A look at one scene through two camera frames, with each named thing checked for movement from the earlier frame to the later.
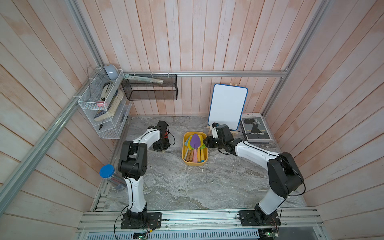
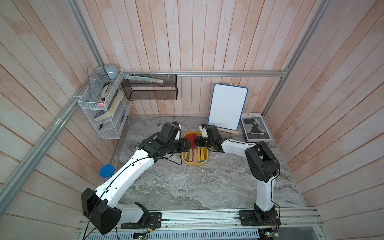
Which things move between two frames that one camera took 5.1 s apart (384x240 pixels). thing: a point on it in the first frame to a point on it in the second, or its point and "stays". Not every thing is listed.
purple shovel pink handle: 195,143 stays
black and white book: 255,128 stays
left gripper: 165,147 to 184,147
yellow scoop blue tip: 202,150 stays
